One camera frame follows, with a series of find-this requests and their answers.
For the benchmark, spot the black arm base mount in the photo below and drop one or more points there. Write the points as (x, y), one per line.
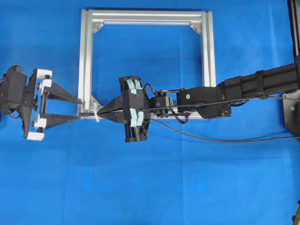
(291, 103)

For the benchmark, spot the blue cloth mat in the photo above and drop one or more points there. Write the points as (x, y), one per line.
(241, 170)

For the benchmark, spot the aluminium corner bracket bottom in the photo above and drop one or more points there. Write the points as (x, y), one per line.
(95, 106)

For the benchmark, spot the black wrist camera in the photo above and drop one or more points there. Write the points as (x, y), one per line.
(160, 103)

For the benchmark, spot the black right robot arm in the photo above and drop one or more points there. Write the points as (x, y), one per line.
(216, 102)

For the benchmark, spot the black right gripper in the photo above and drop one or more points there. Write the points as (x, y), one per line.
(134, 103)

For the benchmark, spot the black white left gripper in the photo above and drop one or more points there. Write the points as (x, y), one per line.
(17, 94)

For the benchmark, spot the aluminium corner bracket right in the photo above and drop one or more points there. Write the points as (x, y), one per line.
(197, 27)

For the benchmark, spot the aluminium corner bracket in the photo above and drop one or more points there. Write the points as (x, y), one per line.
(96, 26)
(197, 27)
(95, 106)

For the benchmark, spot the aluminium extrusion frame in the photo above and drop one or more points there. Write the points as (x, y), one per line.
(140, 17)

